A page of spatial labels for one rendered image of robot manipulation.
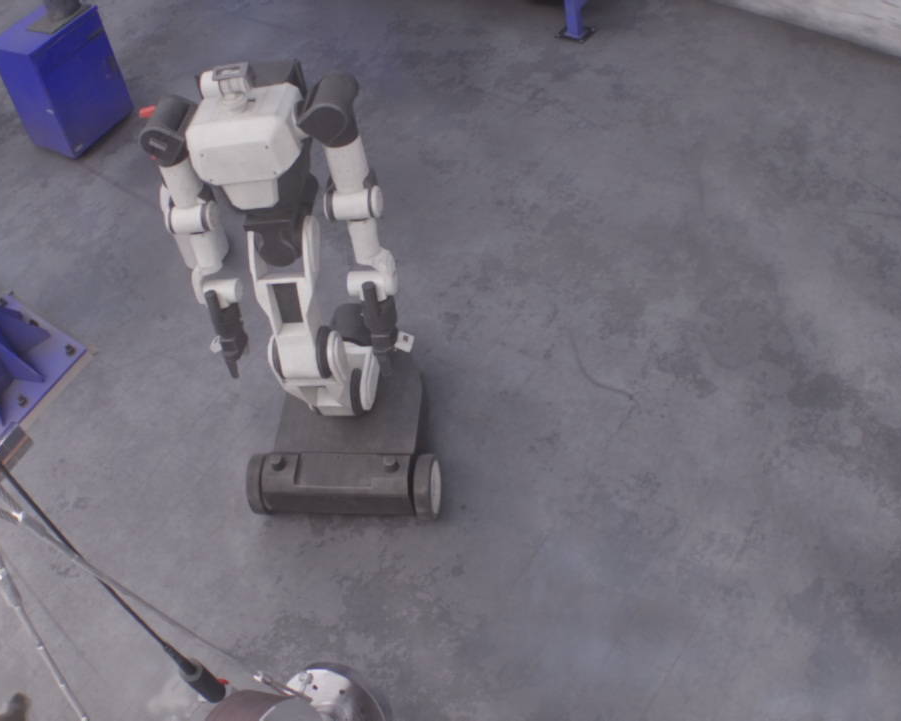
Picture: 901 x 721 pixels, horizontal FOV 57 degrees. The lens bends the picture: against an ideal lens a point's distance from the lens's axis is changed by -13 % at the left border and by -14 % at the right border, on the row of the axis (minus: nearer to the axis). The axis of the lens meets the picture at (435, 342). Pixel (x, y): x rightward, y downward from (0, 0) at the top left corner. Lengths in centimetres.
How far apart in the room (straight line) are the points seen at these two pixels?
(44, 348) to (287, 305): 170
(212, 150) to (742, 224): 224
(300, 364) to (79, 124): 276
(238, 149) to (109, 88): 295
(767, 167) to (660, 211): 58
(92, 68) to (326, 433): 268
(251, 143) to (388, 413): 116
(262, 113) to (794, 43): 340
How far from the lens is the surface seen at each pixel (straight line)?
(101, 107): 505
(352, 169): 222
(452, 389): 321
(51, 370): 386
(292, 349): 253
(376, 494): 280
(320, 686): 161
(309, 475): 288
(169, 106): 232
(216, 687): 163
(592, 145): 410
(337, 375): 258
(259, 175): 219
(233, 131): 216
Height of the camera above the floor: 249
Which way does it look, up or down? 48 degrees down
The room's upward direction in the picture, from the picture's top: 13 degrees counter-clockwise
